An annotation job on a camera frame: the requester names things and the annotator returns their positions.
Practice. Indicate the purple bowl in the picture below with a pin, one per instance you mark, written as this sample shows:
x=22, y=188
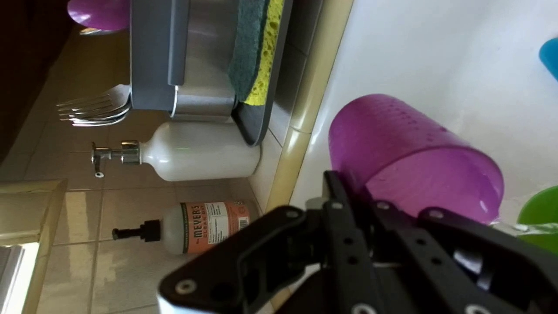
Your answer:
x=102, y=14

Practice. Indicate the blue plastic spoon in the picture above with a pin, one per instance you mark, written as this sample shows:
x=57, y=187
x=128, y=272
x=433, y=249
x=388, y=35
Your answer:
x=552, y=57

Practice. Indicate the white sink basin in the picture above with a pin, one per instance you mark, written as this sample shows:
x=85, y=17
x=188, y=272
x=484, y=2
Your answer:
x=437, y=52

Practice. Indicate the purple plastic cup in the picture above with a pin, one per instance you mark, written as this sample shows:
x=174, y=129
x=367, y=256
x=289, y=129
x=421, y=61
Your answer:
x=407, y=153

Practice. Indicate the white soap dispenser bottle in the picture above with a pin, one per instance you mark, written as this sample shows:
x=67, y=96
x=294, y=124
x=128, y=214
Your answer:
x=198, y=150

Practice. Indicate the grey metal sink caddy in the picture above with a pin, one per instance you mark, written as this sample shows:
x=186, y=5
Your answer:
x=154, y=57

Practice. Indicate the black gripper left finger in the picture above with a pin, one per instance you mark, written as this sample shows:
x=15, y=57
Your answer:
x=343, y=262

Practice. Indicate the green plastic cup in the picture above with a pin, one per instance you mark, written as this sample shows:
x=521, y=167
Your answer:
x=543, y=209

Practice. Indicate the green yellow sponge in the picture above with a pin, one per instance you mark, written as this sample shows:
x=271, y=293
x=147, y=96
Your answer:
x=254, y=52

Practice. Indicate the orange label pump bottle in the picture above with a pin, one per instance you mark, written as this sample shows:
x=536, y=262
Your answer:
x=210, y=223

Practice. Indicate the metal forks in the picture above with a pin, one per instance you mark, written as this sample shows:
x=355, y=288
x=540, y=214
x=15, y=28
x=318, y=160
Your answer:
x=99, y=106

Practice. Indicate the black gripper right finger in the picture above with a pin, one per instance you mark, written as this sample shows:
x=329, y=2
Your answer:
x=465, y=267

